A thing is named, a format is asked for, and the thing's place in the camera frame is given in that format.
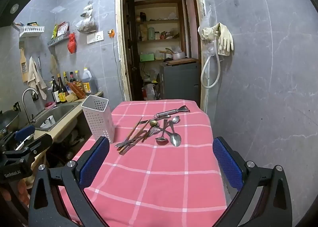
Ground white basket wall rack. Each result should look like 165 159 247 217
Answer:
19 25 45 38

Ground wooden cutting board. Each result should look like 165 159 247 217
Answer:
165 58 199 66

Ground red snack packet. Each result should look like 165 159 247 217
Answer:
57 21 69 37

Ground small steel spoon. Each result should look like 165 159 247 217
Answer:
163 116 180 134

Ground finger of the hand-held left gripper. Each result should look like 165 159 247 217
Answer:
14 125 36 143
6 134 54 158

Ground hanging clear plastic bags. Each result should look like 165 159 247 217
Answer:
75 1 98 34

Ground grey cabinet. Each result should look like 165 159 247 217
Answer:
159 62 201 103

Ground cream rubber gloves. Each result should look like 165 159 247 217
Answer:
217 22 234 57

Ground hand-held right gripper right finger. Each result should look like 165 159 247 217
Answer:
212 136 294 227

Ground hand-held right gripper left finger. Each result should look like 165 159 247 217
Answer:
28 136 111 227

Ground worn door frame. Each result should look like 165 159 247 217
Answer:
115 0 209 112

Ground red hanging bag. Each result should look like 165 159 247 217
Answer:
68 33 76 54

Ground metal peeler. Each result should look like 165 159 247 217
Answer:
154 105 190 119

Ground dark pump bottle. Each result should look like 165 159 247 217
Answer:
51 76 61 104

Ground large steel spoon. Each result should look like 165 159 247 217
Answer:
169 120 182 147

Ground chrome faucet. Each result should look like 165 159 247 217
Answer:
22 88 40 124

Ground dark wooden door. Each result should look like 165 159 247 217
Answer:
125 0 140 101

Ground steel table knife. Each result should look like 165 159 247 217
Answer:
115 131 147 147

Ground beige kitchen counter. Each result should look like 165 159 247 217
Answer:
32 92 103 143

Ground pink checked tablecloth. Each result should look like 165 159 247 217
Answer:
58 99 228 227

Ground white perforated utensil holder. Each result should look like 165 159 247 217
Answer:
81 95 115 144

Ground white plastic bag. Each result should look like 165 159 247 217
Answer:
142 83 157 101

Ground dark sauce bottle yellow label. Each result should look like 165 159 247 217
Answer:
57 73 67 103

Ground steel soup spoon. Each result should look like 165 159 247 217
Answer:
155 119 168 142

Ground brown squeeze sauce bottle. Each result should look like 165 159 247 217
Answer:
67 82 86 99

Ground hanging wooden board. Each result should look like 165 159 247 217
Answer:
19 42 29 83

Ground white power cable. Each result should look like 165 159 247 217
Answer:
112 37 125 102

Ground white wall socket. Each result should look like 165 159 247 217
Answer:
87 32 104 44

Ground stainless steel sink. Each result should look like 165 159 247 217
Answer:
32 103 81 132

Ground gold spoon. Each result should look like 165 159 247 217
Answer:
142 119 159 143

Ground clear hanging plastic bag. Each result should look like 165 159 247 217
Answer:
201 5 219 57

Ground wooden shelf unit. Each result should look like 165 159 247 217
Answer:
134 0 185 64

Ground metal wall shelf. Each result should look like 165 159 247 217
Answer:
48 31 70 47

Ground dark wok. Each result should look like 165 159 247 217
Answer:
0 110 20 133

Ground small steel pot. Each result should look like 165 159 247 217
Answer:
159 49 186 61

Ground beige hanging towel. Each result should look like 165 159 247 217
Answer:
27 56 48 101

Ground brown wooden chopstick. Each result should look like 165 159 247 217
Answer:
119 130 148 155
123 117 143 144

